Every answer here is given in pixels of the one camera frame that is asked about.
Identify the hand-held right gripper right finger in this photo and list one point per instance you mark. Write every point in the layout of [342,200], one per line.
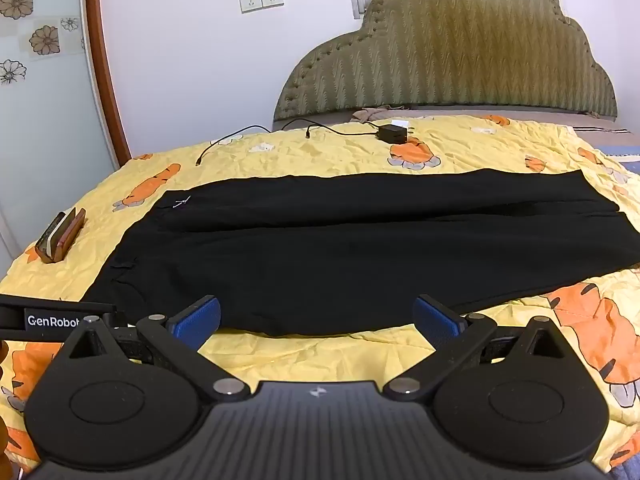
[436,319]

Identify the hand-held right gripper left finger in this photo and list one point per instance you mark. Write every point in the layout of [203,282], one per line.
[196,317]

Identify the black pants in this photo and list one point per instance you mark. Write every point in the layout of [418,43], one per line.
[350,250]

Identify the brown phone case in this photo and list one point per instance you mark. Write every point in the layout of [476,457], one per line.
[60,240]

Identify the black charger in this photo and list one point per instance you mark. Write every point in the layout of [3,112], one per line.
[392,135]

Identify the white power adapter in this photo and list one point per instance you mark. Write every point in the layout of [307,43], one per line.
[399,124]

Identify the yellow printed blanket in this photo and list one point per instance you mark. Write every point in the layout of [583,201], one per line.
[325,152]

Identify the pink cloth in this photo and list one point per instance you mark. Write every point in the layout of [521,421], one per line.
[372,113]

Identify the blue bedsheet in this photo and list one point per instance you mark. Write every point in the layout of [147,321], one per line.
[622,153]

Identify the olive padded headboard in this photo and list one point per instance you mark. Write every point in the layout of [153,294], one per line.
[450,55]

